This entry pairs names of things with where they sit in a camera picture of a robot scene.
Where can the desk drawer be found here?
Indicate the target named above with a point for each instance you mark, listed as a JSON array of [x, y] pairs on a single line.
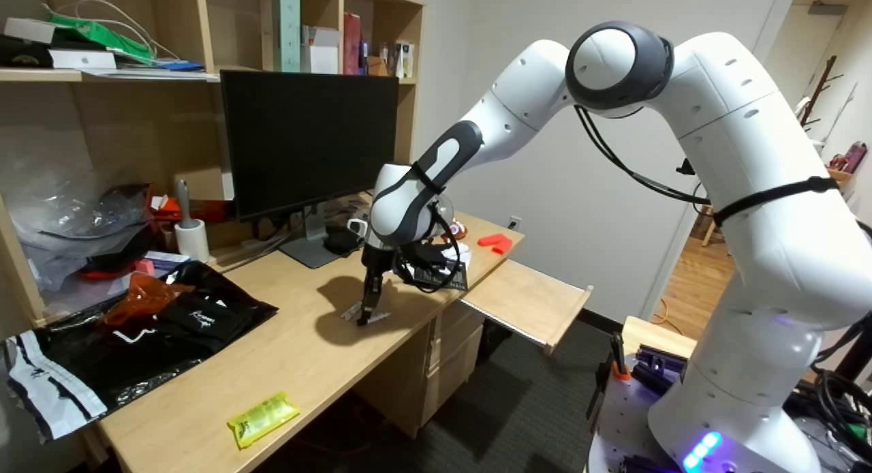
[[455, 330], [449, 381]]

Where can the yellow-green packet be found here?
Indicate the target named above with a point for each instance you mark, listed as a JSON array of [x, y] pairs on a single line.
[[262, 418]]

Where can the wooden pullout board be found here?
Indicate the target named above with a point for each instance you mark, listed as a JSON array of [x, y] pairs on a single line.
[[528, 299]]

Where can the white mug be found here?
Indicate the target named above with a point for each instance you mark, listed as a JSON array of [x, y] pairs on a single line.
[[357, 227]]

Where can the wooden coat rack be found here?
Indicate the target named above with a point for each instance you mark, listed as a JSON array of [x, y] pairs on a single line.
[[817, 91]]

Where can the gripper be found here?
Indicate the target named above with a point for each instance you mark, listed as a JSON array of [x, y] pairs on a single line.
[[377, 262]]

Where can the black computer monitor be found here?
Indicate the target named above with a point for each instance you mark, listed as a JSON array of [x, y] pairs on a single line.
[[306, 139]]

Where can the red book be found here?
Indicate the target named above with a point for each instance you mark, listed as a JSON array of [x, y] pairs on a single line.
[[351, 43]]

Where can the black plastic bag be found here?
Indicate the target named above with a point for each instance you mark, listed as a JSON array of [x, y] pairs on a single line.
[[177, 323]]

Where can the red plastic object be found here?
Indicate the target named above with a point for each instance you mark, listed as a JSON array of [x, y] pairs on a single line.
[[495, 240]]

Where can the wall socket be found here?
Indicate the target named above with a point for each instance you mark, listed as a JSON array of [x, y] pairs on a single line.
[[514, 223]]

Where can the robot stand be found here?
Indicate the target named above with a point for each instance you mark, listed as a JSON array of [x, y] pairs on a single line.
[[627, 418]]

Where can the orange and black tool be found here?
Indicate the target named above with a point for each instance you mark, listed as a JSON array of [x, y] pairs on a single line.
[[618, 364]]

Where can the white paper roll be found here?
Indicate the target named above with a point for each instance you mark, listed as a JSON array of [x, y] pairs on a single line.
[[193, 241]]

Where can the silver tube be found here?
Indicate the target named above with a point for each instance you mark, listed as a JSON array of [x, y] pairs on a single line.
[[381, 317]]

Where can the teal box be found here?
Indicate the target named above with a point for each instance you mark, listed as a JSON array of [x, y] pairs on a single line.
[[286, 31]]

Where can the green plastic bag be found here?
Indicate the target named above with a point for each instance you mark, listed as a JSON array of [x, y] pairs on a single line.
[[109, 37]]

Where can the clear plastic bag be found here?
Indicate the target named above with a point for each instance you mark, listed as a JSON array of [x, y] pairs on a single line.
[[68, 207]]

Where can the flat white box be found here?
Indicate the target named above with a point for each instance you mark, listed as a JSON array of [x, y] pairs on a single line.
[[82, 59]]

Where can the purple bracket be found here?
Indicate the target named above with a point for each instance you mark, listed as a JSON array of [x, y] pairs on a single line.
[[657, 367]]

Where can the white and black mailer bag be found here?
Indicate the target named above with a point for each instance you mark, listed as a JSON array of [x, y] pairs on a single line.
[[48, 384]]

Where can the wooden desk hutch shelf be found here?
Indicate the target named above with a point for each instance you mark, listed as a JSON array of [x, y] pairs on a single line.
[[170, 125]]

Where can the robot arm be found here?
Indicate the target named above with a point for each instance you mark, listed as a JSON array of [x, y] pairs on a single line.
[[749, 207]]

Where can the black keyboard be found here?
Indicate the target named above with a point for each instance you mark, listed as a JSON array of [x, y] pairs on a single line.
[[451, 277]]

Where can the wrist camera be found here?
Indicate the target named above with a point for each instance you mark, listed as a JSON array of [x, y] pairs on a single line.
[[426, 256]]

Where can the orange transparent plastic piece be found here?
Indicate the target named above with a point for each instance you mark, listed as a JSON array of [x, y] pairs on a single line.
[[143, 296]]

